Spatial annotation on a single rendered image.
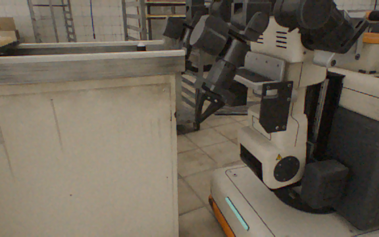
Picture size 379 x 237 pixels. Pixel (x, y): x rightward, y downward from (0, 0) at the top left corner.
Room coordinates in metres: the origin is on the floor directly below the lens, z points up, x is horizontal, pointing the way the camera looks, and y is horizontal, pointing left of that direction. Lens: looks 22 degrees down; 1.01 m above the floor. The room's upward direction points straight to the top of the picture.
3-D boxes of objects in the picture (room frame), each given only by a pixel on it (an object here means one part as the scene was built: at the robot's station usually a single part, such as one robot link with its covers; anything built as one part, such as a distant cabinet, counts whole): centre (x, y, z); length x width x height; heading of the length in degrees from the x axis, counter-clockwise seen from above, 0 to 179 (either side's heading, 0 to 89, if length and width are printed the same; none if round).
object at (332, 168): (0.86, -0.36, 0.45); 0.28 x 0.27 x 0.25; 18
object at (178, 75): (0.96, 0.08, 0.77); 0.24 x 0.04 x 0.14; 18
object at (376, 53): (1.00, -0.61, 0.87); 0.23 x 0.15 x 0.11; 18
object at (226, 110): (2.79, -0.56, 0.02); 0.60 x 0.40 x 0.03; 90
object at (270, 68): (0.88, -0.23, 0.77); 0.28 x 0.16 x 0.22; 18
